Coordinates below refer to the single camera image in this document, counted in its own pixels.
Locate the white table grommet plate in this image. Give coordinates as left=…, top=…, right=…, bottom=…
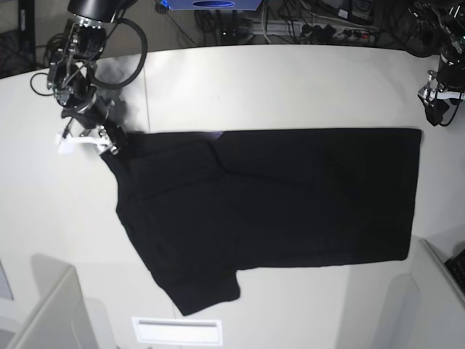
left=132, top=317, right=223, bottom=347

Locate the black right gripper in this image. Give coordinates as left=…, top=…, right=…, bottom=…
left=61, top=95, right=126, bottom=155

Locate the white power strip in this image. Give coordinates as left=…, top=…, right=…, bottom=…
left=249, top=20, right=379, bottom=43

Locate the white partition panel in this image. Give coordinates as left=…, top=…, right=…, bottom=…
left=341, top=238, right=465, bottom=349
left=1, top=254, right=118, bottom=348

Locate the black T-shirt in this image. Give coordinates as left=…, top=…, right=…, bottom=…
left=102, top=128, right=422, bottom=316

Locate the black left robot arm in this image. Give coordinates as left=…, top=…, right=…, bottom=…
left=409, top=1, right=464, bottom=127

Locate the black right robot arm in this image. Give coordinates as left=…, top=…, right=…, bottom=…
left=45, top=1, right=148, bottom=155

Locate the black keyboard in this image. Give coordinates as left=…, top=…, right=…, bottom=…
left=445, top=250, right=465, bottom=291

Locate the white partition panel right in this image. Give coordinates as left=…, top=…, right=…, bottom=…
left=341, top=238, right=465, bottom=349

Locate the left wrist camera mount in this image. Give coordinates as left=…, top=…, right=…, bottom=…
left=418, top=70, right=464, bottom=105

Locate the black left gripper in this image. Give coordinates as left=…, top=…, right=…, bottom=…
left=423, top=100, right=461, bottom=127

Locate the black equipment rack post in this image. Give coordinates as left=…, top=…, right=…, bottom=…
left=17, top=0, right=36, bottom=71

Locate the blue box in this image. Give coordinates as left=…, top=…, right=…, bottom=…
left=162, top=0, right=262, bottom=11

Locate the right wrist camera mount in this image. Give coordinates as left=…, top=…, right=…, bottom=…
left=54, top=129, right=112, bottom=154

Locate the white partition panel left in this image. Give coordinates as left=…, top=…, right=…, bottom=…
left=1, top=254, right=118, bottom=348

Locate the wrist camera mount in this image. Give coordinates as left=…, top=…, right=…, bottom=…
left=418, top=70, right=464, bottom=105
left=54, top=129, right=112, bottom=154

